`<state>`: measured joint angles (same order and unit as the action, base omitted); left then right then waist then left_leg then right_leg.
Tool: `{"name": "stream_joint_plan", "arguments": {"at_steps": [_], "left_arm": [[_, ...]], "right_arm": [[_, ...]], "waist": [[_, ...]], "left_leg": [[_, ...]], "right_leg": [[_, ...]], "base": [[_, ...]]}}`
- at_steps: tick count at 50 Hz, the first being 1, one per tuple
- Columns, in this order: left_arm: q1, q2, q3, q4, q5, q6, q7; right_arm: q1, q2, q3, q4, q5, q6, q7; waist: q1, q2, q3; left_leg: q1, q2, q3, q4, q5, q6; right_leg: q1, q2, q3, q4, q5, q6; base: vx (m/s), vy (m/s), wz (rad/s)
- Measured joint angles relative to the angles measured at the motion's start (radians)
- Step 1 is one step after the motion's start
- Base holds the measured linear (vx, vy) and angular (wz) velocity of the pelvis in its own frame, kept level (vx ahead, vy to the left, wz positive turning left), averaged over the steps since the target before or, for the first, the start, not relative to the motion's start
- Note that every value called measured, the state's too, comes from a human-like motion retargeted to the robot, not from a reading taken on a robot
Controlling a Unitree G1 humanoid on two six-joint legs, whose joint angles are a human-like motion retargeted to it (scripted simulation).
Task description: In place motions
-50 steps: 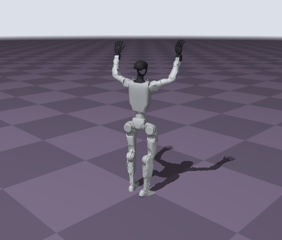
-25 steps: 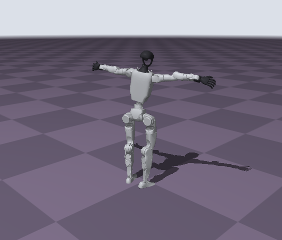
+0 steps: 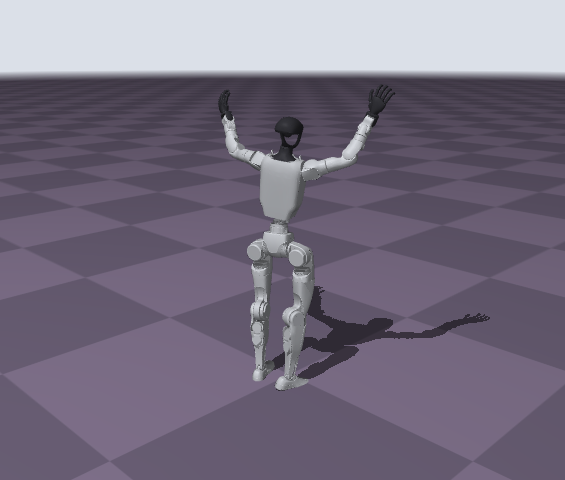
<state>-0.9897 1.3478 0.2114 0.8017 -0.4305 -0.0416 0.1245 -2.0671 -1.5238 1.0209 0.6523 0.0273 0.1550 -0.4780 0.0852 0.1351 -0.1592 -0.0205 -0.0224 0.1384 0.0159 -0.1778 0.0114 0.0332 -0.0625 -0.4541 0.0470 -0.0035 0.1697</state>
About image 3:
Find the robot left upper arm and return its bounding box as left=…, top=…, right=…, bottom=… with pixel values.
left=229, top=142, right=266, bottom=171

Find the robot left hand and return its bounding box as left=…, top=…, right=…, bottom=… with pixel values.
left=218, top=90, right=233, bottom=121

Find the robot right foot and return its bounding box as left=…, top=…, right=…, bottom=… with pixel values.
left=275, top=374, right=309, bottom=390

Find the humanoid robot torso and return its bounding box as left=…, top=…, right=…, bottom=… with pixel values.
left=259, top=150, right=306, bottom=258

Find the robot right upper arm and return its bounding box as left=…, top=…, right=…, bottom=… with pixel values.
left=301, top=150, right=358, bottom=181

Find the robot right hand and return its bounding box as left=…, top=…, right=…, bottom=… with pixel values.
left=363, top=84, right=395, bottom=127

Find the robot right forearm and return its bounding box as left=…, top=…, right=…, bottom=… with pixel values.
left=342, top=115, right=375, bottom=160

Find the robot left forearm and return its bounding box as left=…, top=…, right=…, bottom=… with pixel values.
left=222, top=115, right=239, bottom=153

